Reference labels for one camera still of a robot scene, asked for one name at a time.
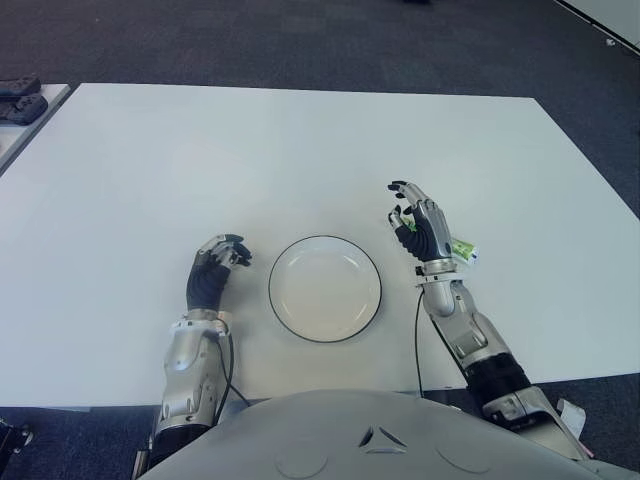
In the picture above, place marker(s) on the white desk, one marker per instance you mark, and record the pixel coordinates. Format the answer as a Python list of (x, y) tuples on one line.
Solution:
[(607, 17)]

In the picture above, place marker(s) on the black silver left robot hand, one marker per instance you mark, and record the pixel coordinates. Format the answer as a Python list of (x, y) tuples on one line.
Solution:
[(205, 287)]

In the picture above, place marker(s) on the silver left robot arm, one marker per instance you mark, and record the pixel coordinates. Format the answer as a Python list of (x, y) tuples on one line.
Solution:
[(185, 365)]

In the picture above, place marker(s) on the green white toothpaste tube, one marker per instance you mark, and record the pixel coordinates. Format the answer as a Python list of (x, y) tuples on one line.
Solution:
[(462, 247)]

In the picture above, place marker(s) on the black wheeled base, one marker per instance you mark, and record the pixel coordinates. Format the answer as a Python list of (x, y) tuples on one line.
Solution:
[(12, 440)]

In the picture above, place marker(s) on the black game controller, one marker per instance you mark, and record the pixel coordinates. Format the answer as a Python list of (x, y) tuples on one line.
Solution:
[(25, 108), (20, 85)]

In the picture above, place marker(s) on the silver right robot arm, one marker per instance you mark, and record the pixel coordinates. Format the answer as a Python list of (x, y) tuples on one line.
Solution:
[(475, 345)]

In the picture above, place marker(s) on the white plate with black rim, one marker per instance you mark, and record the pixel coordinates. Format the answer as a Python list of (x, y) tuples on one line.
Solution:
[(325, 290)]

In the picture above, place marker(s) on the grey robot torso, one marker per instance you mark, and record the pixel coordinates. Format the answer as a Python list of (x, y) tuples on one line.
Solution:
[(350, 440)]

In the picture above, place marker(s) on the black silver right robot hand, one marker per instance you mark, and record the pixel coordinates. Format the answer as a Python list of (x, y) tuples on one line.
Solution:
[(427, 235)]

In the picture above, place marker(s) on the white side table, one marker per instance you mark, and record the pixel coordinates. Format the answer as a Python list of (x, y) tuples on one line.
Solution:
[(27, 131)]

